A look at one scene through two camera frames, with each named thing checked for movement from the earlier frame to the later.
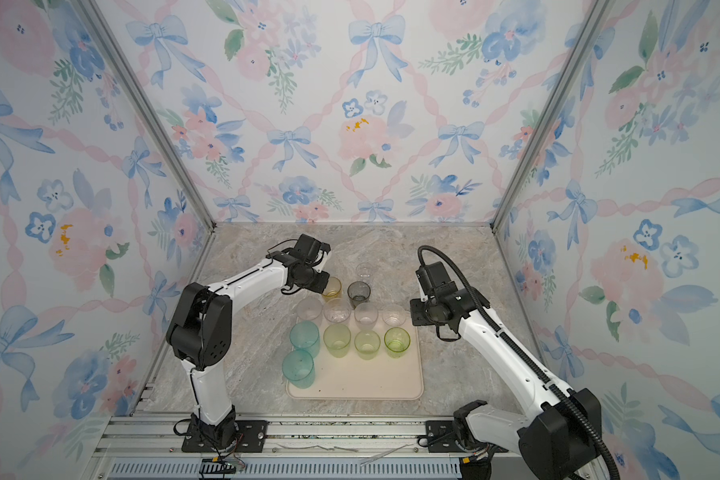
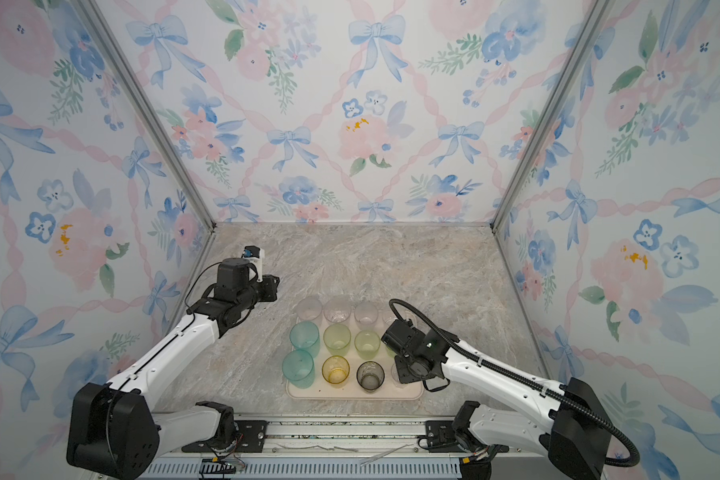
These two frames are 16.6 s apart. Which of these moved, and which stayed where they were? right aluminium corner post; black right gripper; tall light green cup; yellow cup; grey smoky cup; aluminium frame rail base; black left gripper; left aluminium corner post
Moved: grey smoky cup; black left gripper; yellow cup; black right gripper
Stayed: left aluminium corner post; right aluminium corner post; aluminium frame rail base; tall light green cup
